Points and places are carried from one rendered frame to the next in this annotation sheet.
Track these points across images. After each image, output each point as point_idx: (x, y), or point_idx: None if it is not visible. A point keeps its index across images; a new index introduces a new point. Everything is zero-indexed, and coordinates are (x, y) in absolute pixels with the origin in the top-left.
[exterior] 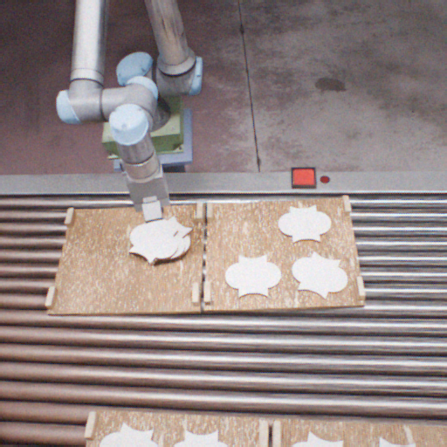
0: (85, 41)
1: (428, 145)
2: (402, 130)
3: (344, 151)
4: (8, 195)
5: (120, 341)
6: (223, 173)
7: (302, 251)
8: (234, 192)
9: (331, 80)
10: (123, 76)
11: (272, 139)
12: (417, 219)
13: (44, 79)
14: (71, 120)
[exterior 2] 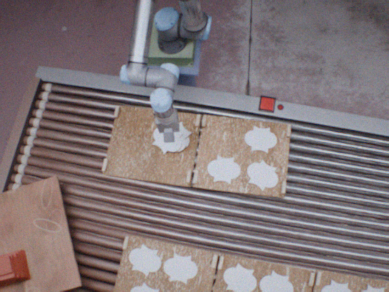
0: (140, 38)
1: (375, 48)
2: (360, 32)
3: (314, 42)
4: (78, 86)
5: (143, 197)
6: (217, 91)
7: (256, 157)
8: (221, 107)
9: None
10: (158, 25)
11: (264, 22)
12: (329, 145)
13: None
14: (127, 84)
